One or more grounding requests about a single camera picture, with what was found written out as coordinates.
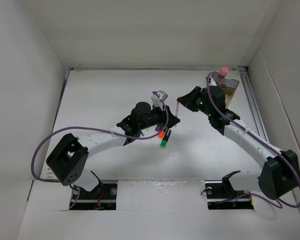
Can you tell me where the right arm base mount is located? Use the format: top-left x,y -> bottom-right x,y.
201,170 -> 254,210

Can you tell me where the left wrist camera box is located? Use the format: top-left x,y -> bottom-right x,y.
151,90 -> 168,110

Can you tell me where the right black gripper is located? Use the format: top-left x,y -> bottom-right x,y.
177,86 -> 214,117

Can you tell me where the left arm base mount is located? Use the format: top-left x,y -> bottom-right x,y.
69,181 -> 118,211

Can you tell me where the purple cable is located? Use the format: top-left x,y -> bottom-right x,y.
30,91 -> 170,208
206,72 -> 300,210

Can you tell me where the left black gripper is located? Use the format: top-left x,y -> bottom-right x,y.
138,102 -> 179,131

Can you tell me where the tiered clear desk organizer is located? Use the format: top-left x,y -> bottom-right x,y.
213,71 -> 240,108

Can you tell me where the aluminium rail right side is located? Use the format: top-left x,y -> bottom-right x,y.
237,67 -> 270,142

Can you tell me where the orange cap black highlighter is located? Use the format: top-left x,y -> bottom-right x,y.
157,131 -> 165,139

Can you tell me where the purple cap black highlighter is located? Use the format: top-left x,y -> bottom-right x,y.
155,125 -> 162,132

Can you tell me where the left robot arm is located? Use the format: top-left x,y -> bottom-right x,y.
46,102 -> 180,199

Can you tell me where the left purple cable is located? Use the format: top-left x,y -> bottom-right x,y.
30,91 -> 170,208

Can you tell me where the green cap black highlighter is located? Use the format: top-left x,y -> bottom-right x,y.
160,129 -> 172,148

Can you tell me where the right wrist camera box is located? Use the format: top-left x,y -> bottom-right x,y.
208,78 -> 218,87

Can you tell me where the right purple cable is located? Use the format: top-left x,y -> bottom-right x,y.
206,72 -> 300,210

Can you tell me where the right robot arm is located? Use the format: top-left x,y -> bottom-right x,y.
177,86 -> 300,200

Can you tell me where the pink capped marker tube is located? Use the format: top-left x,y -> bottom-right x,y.
217,67 -> 229,85

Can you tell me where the clear paperclip jar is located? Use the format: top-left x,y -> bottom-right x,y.
221,83 -> 230,88

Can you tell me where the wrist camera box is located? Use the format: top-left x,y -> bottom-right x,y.
151,90 -> 168,110
208,78 -> 218,87

